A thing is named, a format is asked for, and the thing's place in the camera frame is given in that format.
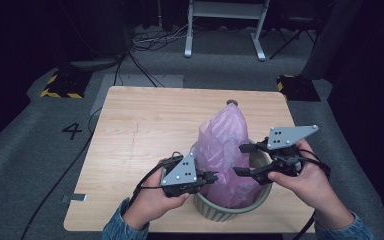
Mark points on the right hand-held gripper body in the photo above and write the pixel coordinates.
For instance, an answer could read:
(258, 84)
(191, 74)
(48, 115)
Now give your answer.
(285, 136)

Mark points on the grey column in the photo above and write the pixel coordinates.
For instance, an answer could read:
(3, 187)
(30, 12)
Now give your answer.
(330, 40)

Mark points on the dark round table grommet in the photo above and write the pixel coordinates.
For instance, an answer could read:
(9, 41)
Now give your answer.
(232, 102)

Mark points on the green plastic bin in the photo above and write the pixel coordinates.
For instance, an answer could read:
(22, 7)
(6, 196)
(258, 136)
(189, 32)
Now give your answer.
(213, 213)

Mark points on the white metal stand frame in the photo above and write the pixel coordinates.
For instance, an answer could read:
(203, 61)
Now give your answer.
(188, 43)

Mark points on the person's right hand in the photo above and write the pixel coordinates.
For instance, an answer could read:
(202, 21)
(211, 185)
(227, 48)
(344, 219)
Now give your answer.
(313, 186)

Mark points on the black yellow striped base plate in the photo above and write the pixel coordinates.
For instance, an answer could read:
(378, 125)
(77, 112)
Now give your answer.
(300, 90)
(65, 85)

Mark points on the person's left hand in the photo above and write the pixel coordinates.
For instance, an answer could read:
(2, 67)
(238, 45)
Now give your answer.
(151, 203)

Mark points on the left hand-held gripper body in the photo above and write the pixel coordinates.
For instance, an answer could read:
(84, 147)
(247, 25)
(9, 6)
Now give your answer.
(180, 171)

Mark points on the pink plastic bag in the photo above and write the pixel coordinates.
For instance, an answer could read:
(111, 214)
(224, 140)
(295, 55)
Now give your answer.
(225, 143)

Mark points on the black tripod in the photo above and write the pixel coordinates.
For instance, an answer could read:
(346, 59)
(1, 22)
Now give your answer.
(288, 45)

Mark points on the grey tape strip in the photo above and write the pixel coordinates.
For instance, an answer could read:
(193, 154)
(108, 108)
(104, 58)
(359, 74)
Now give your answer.
(74, 198)

